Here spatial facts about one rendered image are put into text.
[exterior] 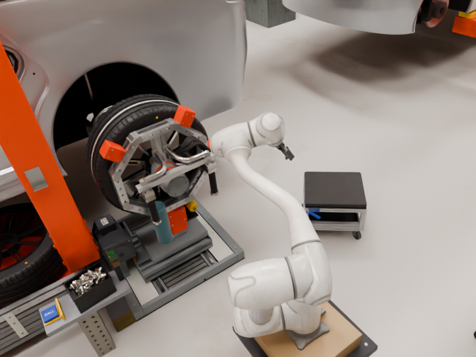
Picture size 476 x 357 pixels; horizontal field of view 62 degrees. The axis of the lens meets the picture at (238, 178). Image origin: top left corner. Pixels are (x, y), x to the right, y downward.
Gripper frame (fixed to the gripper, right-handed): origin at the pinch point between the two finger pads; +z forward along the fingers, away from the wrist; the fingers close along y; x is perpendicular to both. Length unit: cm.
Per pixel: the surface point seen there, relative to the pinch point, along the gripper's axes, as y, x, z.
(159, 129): -51, -31, 5
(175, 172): -29, -41, 4
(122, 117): -69, -40, 3
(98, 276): -25, -106, 12
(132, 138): -55, -43, -1
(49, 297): -42, -140, 28
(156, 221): -21, -65, 11
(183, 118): -48, -19, 10
